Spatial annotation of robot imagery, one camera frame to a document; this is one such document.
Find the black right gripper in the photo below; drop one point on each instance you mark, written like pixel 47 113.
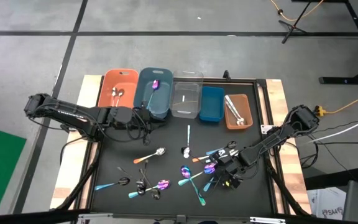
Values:
pixel 228 163

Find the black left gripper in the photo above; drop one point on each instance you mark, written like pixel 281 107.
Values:
pixel 143 117

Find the iridescent rainbow spoon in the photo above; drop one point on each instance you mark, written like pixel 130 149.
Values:
pixel 186 171
pixel 155 84
pixel 163 184
pixel 210 168

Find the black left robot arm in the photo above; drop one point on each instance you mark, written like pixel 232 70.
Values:
pixel 73 113

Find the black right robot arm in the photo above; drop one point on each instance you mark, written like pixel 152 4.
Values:
pixel 275 140

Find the grey-blue plastic bin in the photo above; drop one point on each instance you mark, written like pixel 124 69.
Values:
pixel 162 102

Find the clear plastic bin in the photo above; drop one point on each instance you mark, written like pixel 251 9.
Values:
pixel 185 105

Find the small blue plastic bin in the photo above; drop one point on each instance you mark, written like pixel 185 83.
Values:
pixel 211 104

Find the large orange plastic bin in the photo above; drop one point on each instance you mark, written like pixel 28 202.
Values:
pixel 120 79

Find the small tan orange bin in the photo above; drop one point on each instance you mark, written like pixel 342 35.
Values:
pixel 245 104

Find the light wooden table board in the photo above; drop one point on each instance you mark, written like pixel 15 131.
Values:
pixel 64 186
pixel 297 180

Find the black table clamp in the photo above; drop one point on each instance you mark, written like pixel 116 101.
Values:
pixel 227 75

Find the yellow power plug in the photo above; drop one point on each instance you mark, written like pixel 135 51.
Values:
pixel 319 109

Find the white printed box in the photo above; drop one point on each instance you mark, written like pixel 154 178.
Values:
pixel 328 203

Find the black tripod stand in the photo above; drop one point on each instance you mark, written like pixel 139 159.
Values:
pixel 291 27

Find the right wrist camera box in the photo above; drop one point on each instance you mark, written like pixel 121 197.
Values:
pixel 228 183

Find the silver metal bracket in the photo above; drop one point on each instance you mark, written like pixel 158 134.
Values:
pixel 267 220

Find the black desk frame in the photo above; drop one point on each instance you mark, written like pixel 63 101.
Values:
pixel 353 80

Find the black frame rail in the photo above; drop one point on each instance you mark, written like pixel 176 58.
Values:
pixel 42 215

